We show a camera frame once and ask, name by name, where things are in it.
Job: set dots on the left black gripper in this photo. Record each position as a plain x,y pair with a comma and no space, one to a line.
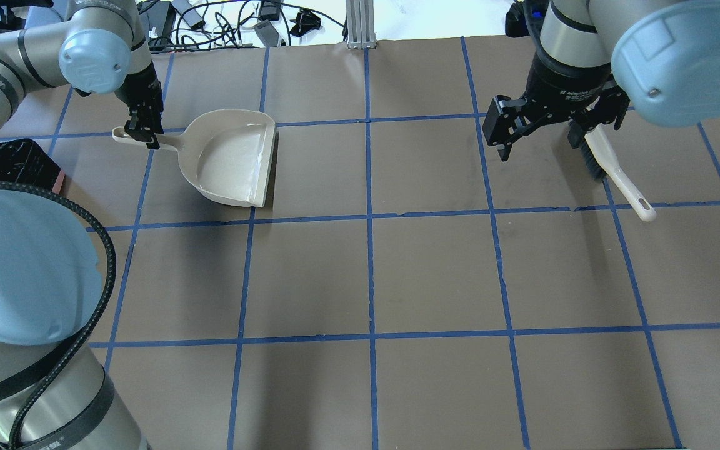
140,87

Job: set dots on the black power adapter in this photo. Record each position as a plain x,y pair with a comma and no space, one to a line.
157,19

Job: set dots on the beige plastic dustpan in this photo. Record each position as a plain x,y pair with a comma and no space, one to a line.
226,155

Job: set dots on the beige hand brush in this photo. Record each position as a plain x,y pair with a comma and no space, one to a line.
601,160

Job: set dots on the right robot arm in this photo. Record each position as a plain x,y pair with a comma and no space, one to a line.
594,60

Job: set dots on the pink bin with black bag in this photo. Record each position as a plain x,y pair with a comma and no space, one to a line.
24,161

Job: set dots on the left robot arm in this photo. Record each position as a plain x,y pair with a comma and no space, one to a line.
57,262

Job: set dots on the aluminium frame post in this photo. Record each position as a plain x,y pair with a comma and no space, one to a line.
360,30

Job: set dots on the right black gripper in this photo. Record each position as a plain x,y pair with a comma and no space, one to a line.
565,82

